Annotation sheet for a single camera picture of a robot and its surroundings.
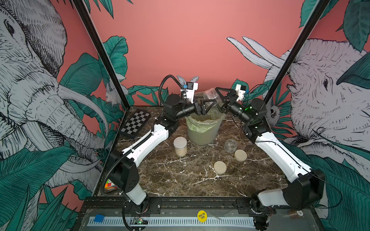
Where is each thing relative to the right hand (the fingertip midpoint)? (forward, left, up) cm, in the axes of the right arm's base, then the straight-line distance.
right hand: (213, 93), depth 63 cm
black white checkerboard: (+14, +52, -41) cm, 67 cm away
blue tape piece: (-43, +56, -44) cm, 83 cm away
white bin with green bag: (-3, +4, -24) cm, 24 cm away
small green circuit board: (-44, +36, -44) cm, 72 cm away
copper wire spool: (-40, -41, -42) cm, 71 cm away
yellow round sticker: (-42, +4, -46) cm, 62 cm away
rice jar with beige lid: (0, -17, -46) cm, 49 cm away
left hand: (-1, 0, -2) cm, 2 cm away
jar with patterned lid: (-7, +17, -33) cm, 38 cm away
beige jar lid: (-8, -23, -46) cm, 52 cm away
